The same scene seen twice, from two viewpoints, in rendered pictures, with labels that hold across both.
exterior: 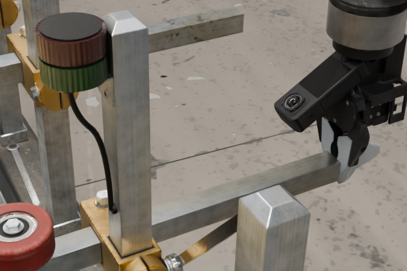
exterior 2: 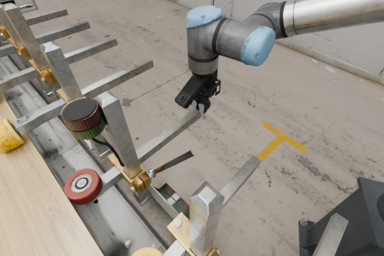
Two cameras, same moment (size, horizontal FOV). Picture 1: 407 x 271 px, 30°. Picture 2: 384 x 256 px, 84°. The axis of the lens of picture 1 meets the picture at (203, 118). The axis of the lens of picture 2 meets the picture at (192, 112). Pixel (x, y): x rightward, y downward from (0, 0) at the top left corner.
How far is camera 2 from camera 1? 0.28 m
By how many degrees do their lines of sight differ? 18
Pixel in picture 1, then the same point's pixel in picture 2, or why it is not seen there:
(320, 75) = (190, 85)
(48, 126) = not seen: hidden behind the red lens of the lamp
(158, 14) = (117, 48)
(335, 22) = (192, 65)
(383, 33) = (212, 67)
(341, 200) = not seen: hidden behind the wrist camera
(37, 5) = (64, 81)
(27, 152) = not seen: hidden behind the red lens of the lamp
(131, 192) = (128, 159)
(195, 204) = (153, 144)
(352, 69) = (201, 82)
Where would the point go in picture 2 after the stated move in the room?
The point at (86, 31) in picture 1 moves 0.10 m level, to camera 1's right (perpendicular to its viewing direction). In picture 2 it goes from (88, 110) to (147, 99)
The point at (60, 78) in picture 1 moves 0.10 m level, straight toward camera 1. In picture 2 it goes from (81, 135) to (93, 183)
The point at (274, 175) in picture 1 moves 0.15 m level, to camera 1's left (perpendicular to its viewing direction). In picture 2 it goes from (179, 123) to (133, 133)
